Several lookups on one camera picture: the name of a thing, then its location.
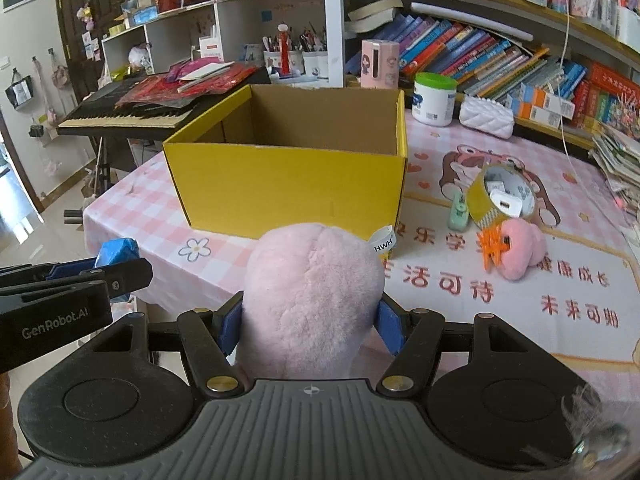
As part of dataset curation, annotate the white plastic bag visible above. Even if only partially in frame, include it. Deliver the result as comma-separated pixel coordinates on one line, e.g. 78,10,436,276
127,42,154,74

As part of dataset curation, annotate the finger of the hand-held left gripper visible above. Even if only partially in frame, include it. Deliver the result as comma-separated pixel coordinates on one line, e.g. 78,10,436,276
0,259,154,307
0,237,142,285

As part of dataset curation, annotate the mint green plastic clip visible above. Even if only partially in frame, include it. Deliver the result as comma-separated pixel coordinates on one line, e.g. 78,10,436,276
451,191,471,233

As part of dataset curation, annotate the white shelf cabinet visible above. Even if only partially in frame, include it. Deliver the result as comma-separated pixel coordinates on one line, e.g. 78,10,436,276
100,0,332,87

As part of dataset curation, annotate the white cable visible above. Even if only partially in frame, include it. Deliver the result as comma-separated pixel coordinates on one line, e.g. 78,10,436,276
559,0,640,243

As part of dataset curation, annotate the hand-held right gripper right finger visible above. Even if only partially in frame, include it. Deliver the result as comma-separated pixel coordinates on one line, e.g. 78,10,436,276
375,301,541,399

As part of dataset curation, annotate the white tub with green lid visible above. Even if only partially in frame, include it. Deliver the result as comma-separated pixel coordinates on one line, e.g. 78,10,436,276
411,72,458,128

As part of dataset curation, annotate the red boxed book set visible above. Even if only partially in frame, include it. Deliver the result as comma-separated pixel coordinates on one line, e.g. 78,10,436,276
570,60,640,142

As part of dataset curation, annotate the black hanging tote bag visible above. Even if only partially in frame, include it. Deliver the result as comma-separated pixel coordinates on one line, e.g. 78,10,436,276
5,67,34,111

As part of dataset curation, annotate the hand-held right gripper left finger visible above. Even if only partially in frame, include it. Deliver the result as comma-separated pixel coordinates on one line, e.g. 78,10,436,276
87,300,246,396

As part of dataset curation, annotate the white pen holder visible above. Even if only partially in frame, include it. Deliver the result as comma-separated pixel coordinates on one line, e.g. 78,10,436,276
302,50,329,81
262,49,304,79

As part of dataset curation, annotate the thick grey book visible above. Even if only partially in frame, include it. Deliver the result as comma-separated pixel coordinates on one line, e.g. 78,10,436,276
345,0,406,34

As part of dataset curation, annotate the wooden bookshelf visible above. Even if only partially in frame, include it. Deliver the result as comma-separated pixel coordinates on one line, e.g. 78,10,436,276
324,0,640,152

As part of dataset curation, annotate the white quilted purse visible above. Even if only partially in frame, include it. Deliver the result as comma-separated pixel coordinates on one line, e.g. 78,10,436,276
458,95,516,140

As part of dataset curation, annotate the red fabric pile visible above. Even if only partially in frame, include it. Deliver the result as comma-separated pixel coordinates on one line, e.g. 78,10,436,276
114,57,262,109

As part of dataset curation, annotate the yellow cardboard box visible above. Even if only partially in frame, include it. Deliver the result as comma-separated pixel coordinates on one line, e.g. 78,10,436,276
162,83,408,261

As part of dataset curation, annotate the pink plush toy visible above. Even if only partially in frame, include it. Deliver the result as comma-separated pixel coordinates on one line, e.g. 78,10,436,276
492,220,549,281
234,223,397,380

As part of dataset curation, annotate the stack of newspapers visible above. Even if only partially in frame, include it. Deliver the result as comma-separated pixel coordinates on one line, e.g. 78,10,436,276
589,122,640,212

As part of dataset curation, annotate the white rolled paper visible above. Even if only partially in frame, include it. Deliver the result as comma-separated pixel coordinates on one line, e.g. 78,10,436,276
410,0,536,44

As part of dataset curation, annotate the yellow packing tape roll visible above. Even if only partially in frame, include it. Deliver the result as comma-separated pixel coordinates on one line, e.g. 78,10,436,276
466,165,539,229

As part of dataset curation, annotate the white notebook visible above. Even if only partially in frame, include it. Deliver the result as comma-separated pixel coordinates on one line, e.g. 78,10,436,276
177,60,236,84

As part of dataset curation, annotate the orange hair clip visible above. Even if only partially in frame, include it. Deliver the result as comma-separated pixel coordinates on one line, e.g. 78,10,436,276
475,227,513,272

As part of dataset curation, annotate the row of leaning books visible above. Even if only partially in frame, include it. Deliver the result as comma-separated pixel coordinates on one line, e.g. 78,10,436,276
395,12,591,127

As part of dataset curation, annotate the black electronic keyboard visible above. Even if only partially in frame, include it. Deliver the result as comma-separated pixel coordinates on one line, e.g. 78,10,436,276
55,67,272,137

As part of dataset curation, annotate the blue box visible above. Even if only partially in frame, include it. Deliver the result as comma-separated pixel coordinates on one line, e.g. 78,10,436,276
127,7,161,29

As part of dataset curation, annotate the pink checked tablecloth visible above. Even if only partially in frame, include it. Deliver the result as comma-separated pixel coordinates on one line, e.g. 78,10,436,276
82,105,640,411

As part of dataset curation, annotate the pink cylinder box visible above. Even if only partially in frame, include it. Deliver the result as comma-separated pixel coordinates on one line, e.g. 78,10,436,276
360,39,401,89

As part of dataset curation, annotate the red tassel ornament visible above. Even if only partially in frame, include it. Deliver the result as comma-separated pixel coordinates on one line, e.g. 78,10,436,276
278,22,294,77

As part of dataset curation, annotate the red and white box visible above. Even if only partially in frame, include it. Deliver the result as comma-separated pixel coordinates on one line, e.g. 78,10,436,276
198,35,224,61

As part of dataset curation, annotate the person's left forearm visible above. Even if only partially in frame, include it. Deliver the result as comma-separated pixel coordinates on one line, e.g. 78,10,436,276
0,373,15,458

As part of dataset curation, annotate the black keyboard stand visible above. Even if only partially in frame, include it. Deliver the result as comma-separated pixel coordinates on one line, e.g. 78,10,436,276
62,135,137,222

